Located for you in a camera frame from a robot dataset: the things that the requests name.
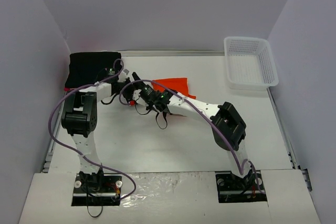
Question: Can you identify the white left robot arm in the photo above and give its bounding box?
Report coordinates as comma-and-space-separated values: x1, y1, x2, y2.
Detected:
61, 69, 135, 191

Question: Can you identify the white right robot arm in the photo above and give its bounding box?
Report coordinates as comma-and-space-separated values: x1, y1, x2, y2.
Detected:
134, 82, 252, 189

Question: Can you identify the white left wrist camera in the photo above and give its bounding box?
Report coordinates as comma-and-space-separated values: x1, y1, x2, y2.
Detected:
118, 69, 132, 82

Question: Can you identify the black folded t shirt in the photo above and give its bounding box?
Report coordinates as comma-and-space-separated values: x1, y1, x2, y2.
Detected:
65, 51, 121, 89

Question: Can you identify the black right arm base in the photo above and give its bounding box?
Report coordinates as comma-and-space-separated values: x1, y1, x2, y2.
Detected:
215, 171, 267, 204

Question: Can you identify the magenta folded t shirt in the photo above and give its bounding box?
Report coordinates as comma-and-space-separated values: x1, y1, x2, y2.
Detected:
64, 87, 74, 92

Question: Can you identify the orange t shirt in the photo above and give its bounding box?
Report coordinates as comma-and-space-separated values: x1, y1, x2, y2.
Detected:
152, 78, 196, 101

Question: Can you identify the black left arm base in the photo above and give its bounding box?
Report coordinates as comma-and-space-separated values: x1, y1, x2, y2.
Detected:
71, 174, 123, 207

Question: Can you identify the white plastic basket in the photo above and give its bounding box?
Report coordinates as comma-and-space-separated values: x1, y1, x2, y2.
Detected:
224, 36, 279, 91

